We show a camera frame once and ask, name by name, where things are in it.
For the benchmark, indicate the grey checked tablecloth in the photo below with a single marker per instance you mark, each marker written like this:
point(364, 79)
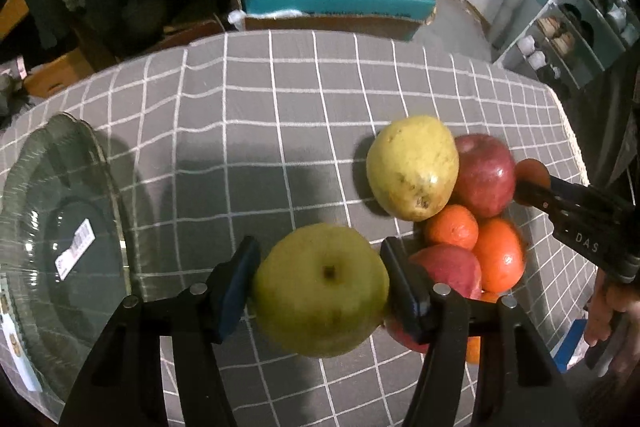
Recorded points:
point(256, 133)

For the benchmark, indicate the brown cardboard box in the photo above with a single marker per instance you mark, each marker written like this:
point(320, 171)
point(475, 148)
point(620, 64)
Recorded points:
point(371, 25)

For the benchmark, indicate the orange fruit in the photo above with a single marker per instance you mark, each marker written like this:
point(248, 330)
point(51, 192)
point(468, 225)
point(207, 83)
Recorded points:
point(499, 249)
point(532, 171)

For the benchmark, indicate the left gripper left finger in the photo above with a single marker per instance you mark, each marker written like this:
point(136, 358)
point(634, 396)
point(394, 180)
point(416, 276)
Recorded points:
point(120, 383)

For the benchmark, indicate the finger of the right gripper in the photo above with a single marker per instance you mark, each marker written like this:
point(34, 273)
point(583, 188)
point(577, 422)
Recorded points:
point(545, 191)

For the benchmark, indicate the dark green glass plate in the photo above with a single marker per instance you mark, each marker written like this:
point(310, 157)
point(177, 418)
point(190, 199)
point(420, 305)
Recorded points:
point(63, 250)

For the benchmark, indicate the green pear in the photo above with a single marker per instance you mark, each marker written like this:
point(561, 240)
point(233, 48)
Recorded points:
point(321, 291)

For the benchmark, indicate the shoe rack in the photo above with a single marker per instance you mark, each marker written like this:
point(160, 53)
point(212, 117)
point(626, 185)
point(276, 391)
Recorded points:
point(569, 42)

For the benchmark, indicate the small orange tangerine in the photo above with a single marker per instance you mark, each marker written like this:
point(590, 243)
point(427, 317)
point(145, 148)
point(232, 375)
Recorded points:
point(455, 225)

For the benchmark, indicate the right hand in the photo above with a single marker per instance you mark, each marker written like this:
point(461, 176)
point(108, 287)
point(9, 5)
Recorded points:
point(609, 297)

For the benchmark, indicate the yellow pear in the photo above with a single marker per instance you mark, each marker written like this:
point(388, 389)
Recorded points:
point(412, 167)

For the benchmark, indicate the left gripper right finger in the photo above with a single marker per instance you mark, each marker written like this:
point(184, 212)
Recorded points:
point(518, 383)

